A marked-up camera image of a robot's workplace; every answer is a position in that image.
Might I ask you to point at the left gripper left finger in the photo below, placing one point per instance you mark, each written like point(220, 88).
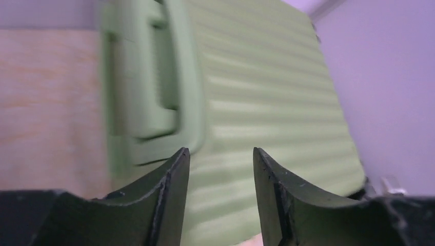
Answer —
point(149, 211)

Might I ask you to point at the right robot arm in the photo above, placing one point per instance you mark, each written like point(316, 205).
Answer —
point(388, 186)

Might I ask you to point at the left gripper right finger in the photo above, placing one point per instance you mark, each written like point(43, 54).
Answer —
point(293, 211)

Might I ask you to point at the green suitcase blue lining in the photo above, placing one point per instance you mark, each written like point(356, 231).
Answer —
point(221, 78)

